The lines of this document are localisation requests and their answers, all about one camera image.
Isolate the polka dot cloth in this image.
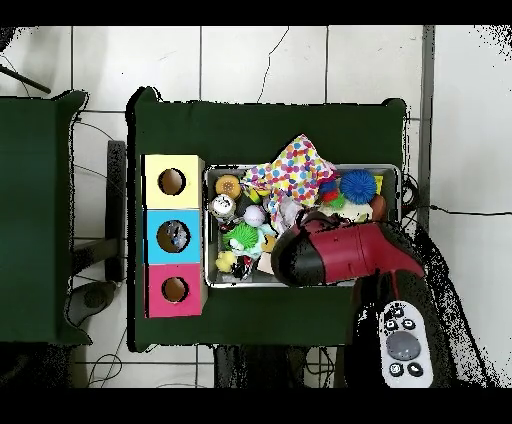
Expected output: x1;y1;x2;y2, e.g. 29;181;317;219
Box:
242;133;339;208

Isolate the multicoloured spiky caterpillar toy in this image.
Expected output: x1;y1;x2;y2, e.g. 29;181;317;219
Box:
317;179;345;211

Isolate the cream knitted cloth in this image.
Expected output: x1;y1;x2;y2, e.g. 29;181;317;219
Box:
335;199;376;225

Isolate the blue spiky rubber ball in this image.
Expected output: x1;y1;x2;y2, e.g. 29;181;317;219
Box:
340;168;378;204

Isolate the shallow clear mesh bin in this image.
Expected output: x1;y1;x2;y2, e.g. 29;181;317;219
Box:
203;163;402;288

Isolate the wooden box with three holes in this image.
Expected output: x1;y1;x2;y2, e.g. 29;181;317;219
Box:
142;153;208;319

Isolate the green spiky rubber ball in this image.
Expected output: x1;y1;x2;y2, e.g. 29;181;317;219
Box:
224;222;261;252

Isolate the crushed silver drink can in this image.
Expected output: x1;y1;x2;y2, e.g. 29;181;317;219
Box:
209;194;238;221

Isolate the orange ball with cream dots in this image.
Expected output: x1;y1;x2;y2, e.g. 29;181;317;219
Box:
215;174;243;201

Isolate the yellow rubber duck toy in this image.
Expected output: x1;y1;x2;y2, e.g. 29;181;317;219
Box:
215;251;239;274

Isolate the dark green table cloth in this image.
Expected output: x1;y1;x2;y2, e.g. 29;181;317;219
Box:
0;87;91;347
127;86;408;353

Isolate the black panel stand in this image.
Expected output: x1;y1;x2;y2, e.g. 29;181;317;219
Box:
106;139;128;283

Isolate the grey stand base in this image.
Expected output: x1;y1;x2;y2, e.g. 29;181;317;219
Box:
67;279;120;328

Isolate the black cable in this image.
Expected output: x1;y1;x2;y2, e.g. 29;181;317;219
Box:
427;203;512;217

